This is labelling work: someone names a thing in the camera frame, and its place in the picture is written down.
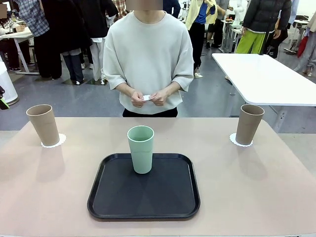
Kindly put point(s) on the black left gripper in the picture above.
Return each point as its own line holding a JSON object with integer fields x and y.
{"x": 1, "y": 92}

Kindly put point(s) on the brown cup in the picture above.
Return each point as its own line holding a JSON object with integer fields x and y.
{"x": 248, "y": 128}
{"x": 44, "y": 128}

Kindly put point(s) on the white scalloped paper coaster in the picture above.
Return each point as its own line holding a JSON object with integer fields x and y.
{"x": 232, "y": 139}
{"x": 63, "y": 139}
{"x": 147, "y": 97}

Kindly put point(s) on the pale green cup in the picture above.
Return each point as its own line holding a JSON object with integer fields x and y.
{"x": 142, "y": 158}

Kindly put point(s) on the person's right forearm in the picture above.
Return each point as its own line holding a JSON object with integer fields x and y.
{"x": 124, "y": 89}

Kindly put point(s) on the person's left forearm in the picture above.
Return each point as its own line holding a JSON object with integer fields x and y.
{"x": 171, "y": 87}

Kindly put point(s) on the person's right hand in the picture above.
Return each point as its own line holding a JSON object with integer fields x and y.
{"x": 137, "y": 98}

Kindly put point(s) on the person's left hand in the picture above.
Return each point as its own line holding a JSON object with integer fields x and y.
{"x": 160, "y": 98}

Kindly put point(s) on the white cylindrical air purifier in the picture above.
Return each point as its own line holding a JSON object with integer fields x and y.
{"x": 10, "y": 84}

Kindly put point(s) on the bystander in patterned sweater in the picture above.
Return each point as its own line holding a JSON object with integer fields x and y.
{"x": 6, "y": 26}

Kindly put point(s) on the bystander in plaid shirt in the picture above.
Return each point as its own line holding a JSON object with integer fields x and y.
{"x": 32, "y": 14}

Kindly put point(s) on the bystander in black coat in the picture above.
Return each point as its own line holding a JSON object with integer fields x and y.
{"x": 64, "y": 24}

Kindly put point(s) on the bystander in white trousers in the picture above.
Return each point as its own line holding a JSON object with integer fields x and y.
{"x": 98, "y": 17}

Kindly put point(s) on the black trousers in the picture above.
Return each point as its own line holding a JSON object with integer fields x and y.
{"x": 149, "y": 114}

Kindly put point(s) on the cream sweater torso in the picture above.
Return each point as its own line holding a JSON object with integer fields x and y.
{"x": 148, "y": 49}

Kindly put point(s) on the blurred person head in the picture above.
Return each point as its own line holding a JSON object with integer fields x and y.
{"x": 144, "y": 7}

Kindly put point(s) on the black plastic tray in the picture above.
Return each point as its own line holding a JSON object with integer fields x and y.
{"x": 160, "y": 197}

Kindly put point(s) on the bystander in dark blue top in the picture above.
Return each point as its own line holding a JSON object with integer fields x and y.
{"x": 172, "y": 7}

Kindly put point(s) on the bystander in yellow jacket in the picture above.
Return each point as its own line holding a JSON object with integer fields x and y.
{"x": 191, "y": 14}

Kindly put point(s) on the bystander in black shorts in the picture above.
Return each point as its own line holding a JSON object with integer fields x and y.
{"x": 217, "y": 27}

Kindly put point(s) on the small white background desk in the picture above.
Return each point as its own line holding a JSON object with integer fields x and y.
{"x": 237, "y": 32}

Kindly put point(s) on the large white table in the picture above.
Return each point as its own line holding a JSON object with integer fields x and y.
{"x": 259, "y": 79}

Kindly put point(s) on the bystander in black printed trousers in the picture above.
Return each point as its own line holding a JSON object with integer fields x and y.
{"x": 272, "y": 47}

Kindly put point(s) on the bystander in lime trousers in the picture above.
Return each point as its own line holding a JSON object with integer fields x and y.
{"x": 264, "y": 12}

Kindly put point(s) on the bystander with red bag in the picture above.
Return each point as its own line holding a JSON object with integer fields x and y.
{"x": 308, "y": 49}

